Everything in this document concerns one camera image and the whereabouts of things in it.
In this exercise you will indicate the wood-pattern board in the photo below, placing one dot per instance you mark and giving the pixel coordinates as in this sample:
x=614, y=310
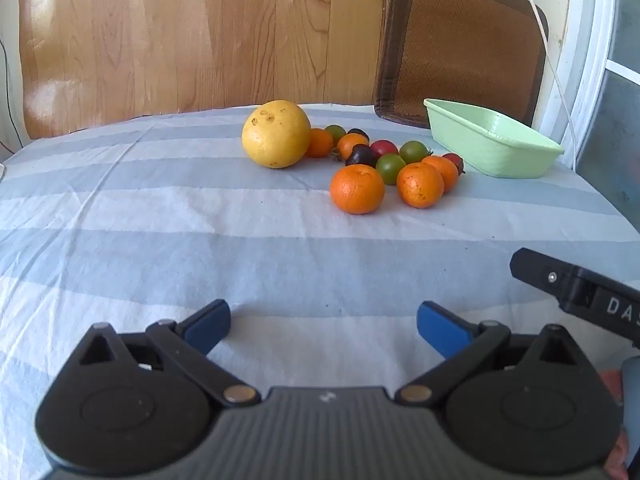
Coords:
x=175, y=45

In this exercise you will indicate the light green plastic bowl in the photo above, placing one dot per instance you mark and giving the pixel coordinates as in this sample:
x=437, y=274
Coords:
x=490, y=140

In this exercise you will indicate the green tomato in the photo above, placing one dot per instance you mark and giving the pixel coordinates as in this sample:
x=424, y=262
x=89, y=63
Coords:
x=336, y=131
x=414, y=150
x=390, y=168

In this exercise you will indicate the person's right hand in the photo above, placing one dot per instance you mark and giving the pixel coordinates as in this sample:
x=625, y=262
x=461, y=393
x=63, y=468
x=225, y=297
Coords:
x=611, y=385

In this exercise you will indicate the large mandarin orange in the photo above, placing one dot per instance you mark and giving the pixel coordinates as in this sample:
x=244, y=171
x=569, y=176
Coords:
x=357, y=189

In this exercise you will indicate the yellow pomelo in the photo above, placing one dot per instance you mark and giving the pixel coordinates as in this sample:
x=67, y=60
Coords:
x=275, y=134

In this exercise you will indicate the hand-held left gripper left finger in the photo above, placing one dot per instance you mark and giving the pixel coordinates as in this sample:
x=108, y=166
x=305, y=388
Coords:
x=210, y=327

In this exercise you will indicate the red tomato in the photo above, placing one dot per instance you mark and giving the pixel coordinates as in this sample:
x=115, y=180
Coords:
x=456, y=160
x=384, y=147

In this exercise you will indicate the white window frame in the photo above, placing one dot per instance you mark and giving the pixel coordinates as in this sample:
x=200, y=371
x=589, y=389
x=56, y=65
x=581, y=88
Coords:
x=590, y=35

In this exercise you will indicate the striped blue white tablecloth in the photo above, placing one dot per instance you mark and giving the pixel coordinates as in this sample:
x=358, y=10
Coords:
x=150, y=235

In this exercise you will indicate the orange tomato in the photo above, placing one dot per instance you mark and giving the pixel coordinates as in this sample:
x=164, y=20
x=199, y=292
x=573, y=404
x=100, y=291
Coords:
x=320, y=143
x=351, y=143

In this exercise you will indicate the brown woven seat mat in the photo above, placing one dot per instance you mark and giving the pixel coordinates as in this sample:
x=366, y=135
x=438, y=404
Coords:
x=460, y=45

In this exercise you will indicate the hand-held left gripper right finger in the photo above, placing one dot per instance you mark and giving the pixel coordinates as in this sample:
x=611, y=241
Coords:
x=442, y=329

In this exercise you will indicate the dark purple tomato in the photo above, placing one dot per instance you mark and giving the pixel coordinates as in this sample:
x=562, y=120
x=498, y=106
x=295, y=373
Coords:
x=358, y=133
x=361, y=155

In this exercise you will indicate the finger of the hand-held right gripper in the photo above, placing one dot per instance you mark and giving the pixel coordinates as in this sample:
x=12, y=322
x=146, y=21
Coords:
x=540, y=272

